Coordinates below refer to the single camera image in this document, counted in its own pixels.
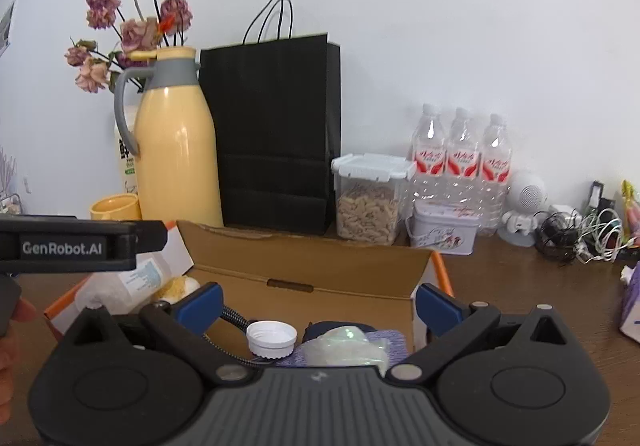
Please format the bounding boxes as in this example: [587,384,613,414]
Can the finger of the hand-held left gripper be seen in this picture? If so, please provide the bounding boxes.
[0,215,168,254]

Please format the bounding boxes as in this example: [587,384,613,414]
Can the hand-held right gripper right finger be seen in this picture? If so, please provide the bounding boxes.
[385,282,576,384]

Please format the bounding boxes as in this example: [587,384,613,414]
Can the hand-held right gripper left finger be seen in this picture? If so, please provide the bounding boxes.
[60,282,256,384]

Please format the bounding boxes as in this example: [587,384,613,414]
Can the braided black cable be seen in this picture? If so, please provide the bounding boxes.
[207,303,273,367]

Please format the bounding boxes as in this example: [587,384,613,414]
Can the purple fabric pouch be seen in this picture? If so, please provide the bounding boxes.
[277,329,410,369]

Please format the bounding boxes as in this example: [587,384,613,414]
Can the white padded packet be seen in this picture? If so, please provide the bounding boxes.
[75,271,136,317]

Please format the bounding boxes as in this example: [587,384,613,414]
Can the white ribbed bottle cap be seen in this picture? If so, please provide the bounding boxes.
[246,320,298,359]

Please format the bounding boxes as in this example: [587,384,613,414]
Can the clear iridescent plastic bag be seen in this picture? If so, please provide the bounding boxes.
[300,325,391,372]

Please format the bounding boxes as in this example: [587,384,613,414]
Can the navy case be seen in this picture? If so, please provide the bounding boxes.
[304,321,376,343]

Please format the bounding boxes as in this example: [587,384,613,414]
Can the red cardboard box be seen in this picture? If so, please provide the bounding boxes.
[42,220,455,369]

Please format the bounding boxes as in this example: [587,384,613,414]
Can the person's left hand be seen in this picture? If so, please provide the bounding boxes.
[0,299,38,422]

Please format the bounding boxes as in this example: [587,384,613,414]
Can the yellow mug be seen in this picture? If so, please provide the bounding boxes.
[90,193,143,222]

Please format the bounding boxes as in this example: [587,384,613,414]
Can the white milk carton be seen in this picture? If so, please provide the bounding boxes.
[116,104,141,194]

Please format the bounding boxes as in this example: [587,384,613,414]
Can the white printed tin box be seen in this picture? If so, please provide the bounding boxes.
[405,200,478,256]

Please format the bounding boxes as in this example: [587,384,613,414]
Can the yellow thermos jug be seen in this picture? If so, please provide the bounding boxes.
[114,46,224,228]

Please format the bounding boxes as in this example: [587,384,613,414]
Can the clear food container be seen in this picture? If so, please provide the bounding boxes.
[331,153,417,246]

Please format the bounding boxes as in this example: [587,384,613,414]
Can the white robot speaker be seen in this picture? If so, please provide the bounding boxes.
[497,170,549,247]

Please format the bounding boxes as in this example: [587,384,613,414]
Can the black paper bag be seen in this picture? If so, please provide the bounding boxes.
[199,0,342,236]

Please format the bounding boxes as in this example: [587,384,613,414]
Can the clear water bottle red label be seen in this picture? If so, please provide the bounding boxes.
[479,113,515,237]
[445,107,482,207]
[410,104,448,206]

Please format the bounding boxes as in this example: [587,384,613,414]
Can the purple tissue pack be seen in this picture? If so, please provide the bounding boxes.
[619,260,640,343]

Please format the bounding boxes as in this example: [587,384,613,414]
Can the black charger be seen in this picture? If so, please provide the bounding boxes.
[587,180,618,222]

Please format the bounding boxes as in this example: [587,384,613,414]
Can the dried pink rose bouquet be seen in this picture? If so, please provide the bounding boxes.
[64,0,193,94]

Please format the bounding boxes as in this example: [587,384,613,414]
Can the colourful snack packet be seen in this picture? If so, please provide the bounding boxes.
[620,180,640,247]

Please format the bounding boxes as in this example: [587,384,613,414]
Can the black cable tangle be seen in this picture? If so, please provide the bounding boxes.
[534,209,583,267]

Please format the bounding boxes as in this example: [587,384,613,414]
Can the white charging cable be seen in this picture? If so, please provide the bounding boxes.
[575,209,626,264]

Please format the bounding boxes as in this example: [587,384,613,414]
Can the wall notice sheet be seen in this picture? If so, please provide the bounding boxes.
[0,0,18,57]

